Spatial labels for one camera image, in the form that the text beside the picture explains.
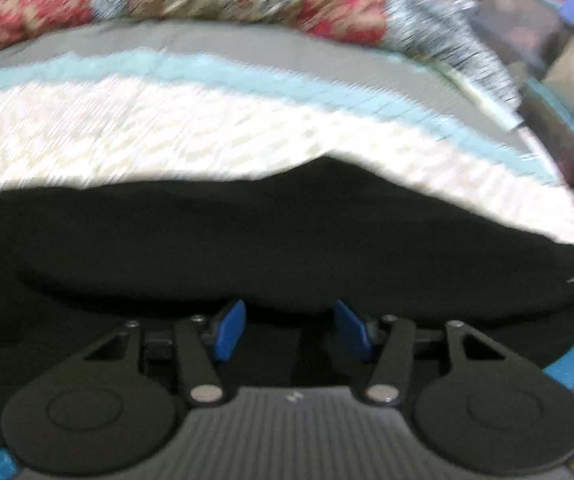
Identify transparent plastic storage bin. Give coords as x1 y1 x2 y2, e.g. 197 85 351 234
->
474 0 574 196

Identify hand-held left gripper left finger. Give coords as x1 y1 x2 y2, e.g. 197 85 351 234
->
84 299 247 408

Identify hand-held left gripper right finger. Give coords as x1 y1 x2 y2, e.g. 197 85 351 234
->
331 298 507 407

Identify patterned chevron bedspread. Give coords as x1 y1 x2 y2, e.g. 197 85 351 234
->
0 19 574 480

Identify black pants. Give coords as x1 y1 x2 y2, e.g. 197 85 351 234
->
0 156 574 453

